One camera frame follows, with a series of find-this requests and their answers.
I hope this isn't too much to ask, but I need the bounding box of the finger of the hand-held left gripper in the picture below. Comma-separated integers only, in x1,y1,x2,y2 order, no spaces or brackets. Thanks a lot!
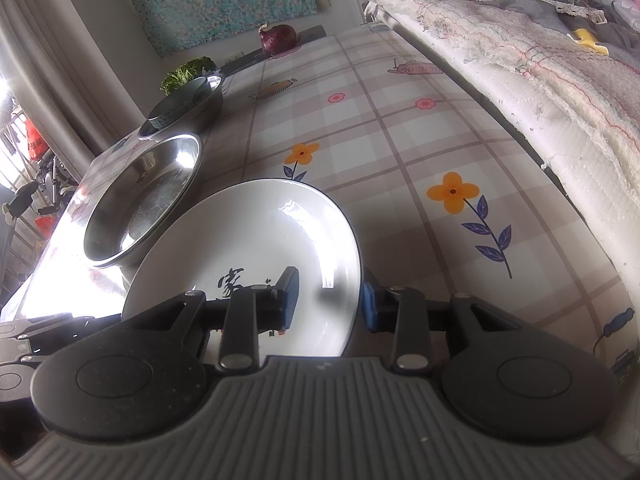
0,311,123,361

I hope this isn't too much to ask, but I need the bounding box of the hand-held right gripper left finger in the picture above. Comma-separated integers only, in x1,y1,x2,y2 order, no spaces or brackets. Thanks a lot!
122,266,301,373

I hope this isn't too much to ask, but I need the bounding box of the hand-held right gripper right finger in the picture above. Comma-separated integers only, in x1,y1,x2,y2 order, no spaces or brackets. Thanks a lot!
361,269,523,375

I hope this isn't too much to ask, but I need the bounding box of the white plate with black print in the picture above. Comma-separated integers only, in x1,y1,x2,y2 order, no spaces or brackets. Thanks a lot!
121,178,363,358

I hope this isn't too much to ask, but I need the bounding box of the large stainless steel basin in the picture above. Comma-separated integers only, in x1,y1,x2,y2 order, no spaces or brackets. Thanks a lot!
82,132,205,268

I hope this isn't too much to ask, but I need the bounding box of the dark green ceramic bowl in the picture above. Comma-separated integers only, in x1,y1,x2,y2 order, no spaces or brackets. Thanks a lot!
150,74,225,136
137,76,213,141

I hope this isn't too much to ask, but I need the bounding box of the folded metal stroller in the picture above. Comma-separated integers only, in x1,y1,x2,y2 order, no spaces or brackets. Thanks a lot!
35,155,76,206

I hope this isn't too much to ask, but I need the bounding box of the hanging red bag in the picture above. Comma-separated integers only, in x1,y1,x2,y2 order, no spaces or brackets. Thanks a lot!
22,117,51,161

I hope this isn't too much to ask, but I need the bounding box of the napa cabbage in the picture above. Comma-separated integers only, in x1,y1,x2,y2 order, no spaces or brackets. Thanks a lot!
160,56,218,96

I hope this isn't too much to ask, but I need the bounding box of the white mattress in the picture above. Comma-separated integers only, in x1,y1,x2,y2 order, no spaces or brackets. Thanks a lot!
380,10,640,311

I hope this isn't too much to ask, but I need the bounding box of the red onion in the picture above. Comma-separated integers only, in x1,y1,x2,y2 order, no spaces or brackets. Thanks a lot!
258,22,297,57

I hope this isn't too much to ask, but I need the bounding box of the beige curtain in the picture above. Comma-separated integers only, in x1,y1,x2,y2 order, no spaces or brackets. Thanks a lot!
0,0,166,161

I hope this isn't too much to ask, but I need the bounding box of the white quilted blanket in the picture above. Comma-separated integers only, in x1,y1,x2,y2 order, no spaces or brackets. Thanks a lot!
347,0,640,196

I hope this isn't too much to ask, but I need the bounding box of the grey printed duvet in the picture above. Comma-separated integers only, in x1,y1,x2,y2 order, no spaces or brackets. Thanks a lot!
550,0,640,56

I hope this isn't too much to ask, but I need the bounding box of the teal floral wall cloth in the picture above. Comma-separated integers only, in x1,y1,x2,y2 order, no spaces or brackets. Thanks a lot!
120,0,319,58

